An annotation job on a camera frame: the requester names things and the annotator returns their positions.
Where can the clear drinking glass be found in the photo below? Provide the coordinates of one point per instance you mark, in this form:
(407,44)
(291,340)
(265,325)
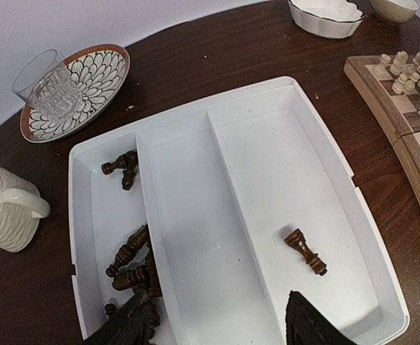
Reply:
(47,86)

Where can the white plastic compartment tray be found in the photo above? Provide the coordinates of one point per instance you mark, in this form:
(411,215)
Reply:
(221,182)

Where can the dark chess piece small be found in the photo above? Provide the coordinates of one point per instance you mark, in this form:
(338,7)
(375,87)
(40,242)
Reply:
(128,179)

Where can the cream ribbed mug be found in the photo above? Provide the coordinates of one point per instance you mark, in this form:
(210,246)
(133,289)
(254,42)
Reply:
(21,209)

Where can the patterned ceramic plate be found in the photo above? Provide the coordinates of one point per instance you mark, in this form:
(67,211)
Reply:
(98,72)

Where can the white knight left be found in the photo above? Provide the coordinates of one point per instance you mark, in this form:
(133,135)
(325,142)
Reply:
(399,61)

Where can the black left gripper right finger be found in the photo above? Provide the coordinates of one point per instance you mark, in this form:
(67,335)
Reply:
(306,325)

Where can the white scalloped bowl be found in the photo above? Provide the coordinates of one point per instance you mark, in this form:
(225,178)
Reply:
(327,19)

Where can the dark chess piece upper tray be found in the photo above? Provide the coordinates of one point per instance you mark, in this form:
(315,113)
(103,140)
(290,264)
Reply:
(126,161)

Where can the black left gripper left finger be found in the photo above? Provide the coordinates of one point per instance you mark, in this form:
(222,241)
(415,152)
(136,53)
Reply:
(129,325)

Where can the cream round bowl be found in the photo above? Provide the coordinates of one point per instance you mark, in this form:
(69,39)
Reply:
(394,11)

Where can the wooden chessboard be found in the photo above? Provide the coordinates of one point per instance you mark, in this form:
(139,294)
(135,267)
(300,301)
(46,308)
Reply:
(397,114)

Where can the dark chess piece long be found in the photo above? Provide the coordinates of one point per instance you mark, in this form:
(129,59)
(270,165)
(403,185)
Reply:
(128,251)

